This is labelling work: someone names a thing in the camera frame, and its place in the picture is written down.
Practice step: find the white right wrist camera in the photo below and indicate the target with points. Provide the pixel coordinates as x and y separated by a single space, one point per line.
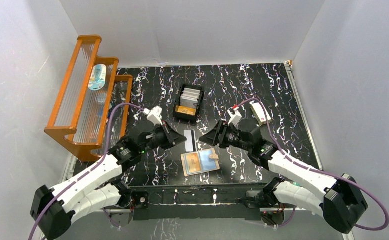
234 116

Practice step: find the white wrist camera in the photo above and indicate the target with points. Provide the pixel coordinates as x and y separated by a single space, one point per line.
234 116
155 116

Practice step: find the stack of white cards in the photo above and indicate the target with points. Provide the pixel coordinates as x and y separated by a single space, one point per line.
190 93

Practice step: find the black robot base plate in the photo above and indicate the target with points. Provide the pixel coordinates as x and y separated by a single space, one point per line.
213 201

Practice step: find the tan blue card holder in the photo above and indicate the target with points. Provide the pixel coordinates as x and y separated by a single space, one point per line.
209 161

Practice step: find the blue items on rack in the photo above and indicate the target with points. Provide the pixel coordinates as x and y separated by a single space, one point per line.
101 102

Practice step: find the orange wooden tiered rack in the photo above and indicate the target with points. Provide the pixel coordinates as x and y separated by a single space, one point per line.
74 122

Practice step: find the white cardboard box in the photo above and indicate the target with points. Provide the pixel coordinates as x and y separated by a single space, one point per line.
261 115

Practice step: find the aluminium frame rail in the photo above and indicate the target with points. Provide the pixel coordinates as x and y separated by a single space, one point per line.
56 211

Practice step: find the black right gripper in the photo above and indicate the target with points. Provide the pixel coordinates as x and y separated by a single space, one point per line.
217 135

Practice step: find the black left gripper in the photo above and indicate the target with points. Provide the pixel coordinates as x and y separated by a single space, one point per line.
167 136

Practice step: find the blue white blister pack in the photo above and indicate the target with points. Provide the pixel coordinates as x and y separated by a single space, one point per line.
98 77

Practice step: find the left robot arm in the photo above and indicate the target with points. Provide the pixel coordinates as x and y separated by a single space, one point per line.
55 209

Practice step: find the white magnetic stripe card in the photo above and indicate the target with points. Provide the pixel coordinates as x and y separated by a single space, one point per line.
190 143

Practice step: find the black plastic card bin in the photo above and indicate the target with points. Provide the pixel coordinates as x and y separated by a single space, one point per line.
188 102

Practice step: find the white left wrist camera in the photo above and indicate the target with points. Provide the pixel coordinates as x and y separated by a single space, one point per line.
155 116

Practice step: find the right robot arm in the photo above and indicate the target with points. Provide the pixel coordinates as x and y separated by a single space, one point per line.
313 185

